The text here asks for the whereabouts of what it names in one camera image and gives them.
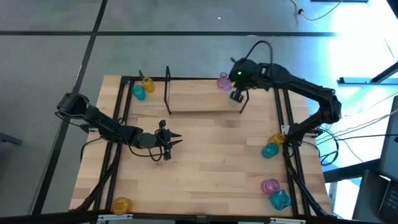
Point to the black aluminium table frame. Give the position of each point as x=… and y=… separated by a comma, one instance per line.
x=126, y=80

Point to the yellow ribbed glass jar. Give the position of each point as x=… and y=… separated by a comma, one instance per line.
x=148, y=84

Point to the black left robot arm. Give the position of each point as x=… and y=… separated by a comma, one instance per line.
x=102, y=124

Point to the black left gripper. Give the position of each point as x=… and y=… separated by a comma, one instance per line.
x=152, y=140

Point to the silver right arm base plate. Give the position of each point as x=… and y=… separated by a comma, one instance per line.
x=284, y=129

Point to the yellow diamond-textured glass bottle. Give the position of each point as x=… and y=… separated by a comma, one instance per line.
x=122, y=206

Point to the black keyboard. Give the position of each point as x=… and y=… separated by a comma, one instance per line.
x=390, y=200

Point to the yellow glass vase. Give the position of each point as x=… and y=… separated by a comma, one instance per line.
x=277, y=138

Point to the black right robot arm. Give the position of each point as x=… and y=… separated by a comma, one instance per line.
x=311, y=90

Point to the grey desk top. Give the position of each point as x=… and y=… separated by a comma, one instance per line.
x=390, y=140

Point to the tall teal textured glass bottle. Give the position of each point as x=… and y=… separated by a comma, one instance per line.
x=280, y=199

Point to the silver aluminium profile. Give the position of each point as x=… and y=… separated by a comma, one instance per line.
x=286, y=221
x=115, y=216

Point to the pink ringed glass vase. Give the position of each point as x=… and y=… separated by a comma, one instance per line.
x=269, y=186

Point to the wooden shelf with black frame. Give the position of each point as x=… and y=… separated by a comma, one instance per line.
x=192, y=96

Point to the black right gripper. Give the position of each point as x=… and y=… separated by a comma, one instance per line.
x=245, y=74

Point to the small teal glass jar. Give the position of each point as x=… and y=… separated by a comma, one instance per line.
x=138, y=92

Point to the pink swirl glass vase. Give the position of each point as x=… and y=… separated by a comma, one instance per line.
x=222, y=80

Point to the teal ringed glass vase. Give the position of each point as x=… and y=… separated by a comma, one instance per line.
x=270, y=150

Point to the black desk foot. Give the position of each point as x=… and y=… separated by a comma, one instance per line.
x=351, y=172
x=367, y=80

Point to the tall pink ribbed glass bottle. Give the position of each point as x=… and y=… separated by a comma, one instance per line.
x=229, y=87

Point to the grey furniture foot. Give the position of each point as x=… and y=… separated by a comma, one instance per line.
x=9, y=139

